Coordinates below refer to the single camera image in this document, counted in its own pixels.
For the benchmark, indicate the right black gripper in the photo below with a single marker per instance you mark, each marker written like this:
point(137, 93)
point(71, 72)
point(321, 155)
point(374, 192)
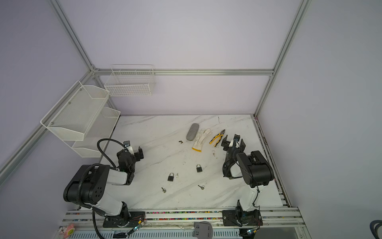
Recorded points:
point(233, 145)

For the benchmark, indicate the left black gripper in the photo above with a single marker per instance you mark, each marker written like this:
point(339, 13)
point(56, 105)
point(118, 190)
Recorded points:
point(134, 155)

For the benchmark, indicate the black padlock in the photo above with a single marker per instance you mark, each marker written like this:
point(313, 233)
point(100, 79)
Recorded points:
point(199, 168)
point(171, 177)

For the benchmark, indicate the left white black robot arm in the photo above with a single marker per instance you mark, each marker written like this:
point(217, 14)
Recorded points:
point(87, 188)

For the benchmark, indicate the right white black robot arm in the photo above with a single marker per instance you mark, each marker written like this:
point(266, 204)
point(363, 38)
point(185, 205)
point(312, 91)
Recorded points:
point(256, 172)

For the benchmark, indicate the yellow black pliers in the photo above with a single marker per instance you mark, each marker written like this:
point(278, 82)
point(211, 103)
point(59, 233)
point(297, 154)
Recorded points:
point(217, 138)

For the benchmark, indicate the white work glove yellow cuff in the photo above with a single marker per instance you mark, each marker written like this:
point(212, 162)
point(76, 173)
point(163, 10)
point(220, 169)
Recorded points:
point(200, 139)

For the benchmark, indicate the lower white mesh shelf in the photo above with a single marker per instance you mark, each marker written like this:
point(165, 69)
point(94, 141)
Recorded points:
point(102, 128)

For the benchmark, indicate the grey fabric case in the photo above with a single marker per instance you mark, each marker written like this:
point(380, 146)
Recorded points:
point(193, 130)

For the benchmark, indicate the pink small object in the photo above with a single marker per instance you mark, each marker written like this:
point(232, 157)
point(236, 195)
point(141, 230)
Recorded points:
point(66, 231)

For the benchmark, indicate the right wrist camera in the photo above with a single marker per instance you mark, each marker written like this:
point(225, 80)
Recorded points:
point(235, 141)

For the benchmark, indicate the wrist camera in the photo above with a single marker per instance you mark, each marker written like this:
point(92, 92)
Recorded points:
point(129, 149)
point(235, 141)

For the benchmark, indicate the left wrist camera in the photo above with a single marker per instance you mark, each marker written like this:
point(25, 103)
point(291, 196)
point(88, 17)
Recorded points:
point(129, 149)

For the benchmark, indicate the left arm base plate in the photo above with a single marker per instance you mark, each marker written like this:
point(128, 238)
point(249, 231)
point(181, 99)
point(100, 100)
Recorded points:
point(131, 221)

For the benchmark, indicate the white wire basket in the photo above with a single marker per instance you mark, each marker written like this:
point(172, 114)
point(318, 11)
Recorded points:
point(131, 80)

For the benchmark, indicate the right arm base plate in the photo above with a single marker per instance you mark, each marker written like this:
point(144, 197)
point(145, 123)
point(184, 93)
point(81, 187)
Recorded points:
point(242, 219)

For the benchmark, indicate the aluminium frame rail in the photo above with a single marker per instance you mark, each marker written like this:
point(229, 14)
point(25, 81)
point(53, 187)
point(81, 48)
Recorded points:
point(191, 72)

